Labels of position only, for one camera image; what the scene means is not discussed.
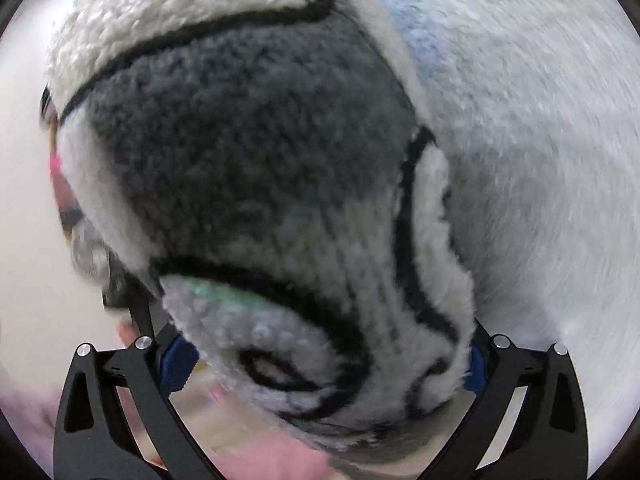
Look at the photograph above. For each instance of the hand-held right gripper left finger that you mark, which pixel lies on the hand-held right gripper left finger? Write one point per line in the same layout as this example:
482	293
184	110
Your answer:
177	365

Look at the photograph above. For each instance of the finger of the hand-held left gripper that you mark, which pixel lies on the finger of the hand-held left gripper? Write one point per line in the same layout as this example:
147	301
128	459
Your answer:
142	317

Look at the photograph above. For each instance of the grey white checkered cardigan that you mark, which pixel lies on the grey white checkered cardigan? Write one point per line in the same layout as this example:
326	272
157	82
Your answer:
250	160

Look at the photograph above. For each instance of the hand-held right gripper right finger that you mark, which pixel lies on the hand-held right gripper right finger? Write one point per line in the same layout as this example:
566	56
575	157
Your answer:
476	370

